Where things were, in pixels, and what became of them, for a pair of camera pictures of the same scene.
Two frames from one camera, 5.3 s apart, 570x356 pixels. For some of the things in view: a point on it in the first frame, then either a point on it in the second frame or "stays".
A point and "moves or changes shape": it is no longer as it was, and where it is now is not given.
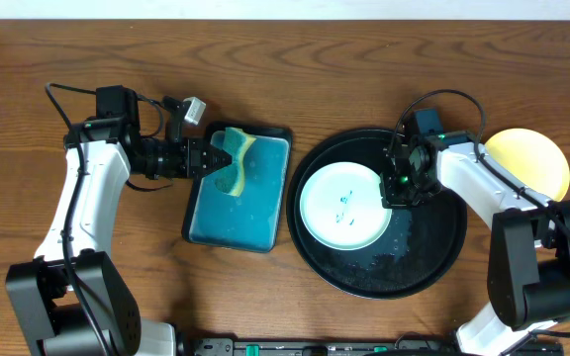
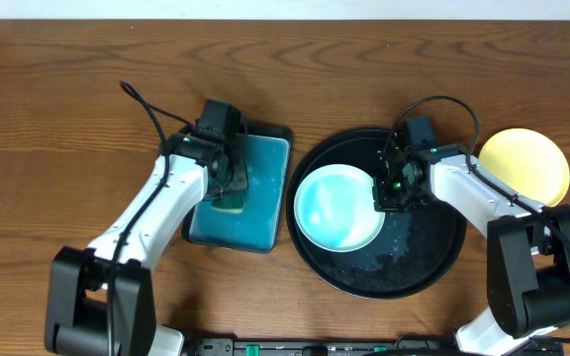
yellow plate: (534, 157) stays
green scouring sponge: (234, 142) moves or changes shape
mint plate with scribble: (341, 207) stays
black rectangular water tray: (254, 221) stays
